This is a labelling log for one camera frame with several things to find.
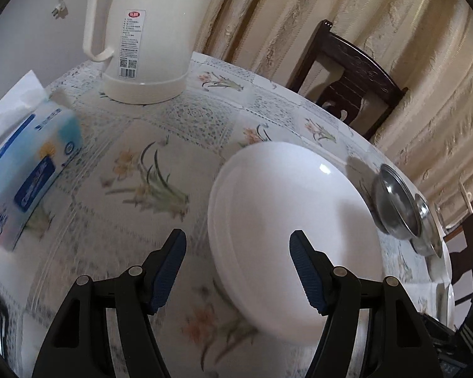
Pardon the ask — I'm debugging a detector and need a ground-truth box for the cream patterned curtain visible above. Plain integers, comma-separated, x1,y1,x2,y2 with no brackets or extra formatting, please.
189,0,473,245

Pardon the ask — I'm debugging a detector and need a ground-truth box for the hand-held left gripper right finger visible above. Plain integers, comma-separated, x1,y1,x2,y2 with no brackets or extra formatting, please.
289,229,444,378

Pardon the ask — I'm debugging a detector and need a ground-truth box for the glass jar with white lid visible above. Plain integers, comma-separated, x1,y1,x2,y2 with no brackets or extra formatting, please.
433,181,473,234

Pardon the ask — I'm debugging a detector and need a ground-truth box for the white plate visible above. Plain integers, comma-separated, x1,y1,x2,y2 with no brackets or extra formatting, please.
437,240,457,324
207,142,385,345

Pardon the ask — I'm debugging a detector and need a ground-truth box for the blue tissue pack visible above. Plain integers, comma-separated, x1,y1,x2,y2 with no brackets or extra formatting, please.
0,70,83,250

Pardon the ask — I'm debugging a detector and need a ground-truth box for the white plastic kettle jug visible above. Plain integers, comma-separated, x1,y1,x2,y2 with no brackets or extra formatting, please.
82,0,217,105

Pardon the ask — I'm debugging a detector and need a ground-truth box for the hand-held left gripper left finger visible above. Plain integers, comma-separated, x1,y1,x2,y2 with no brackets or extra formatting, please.
32,228,188,378

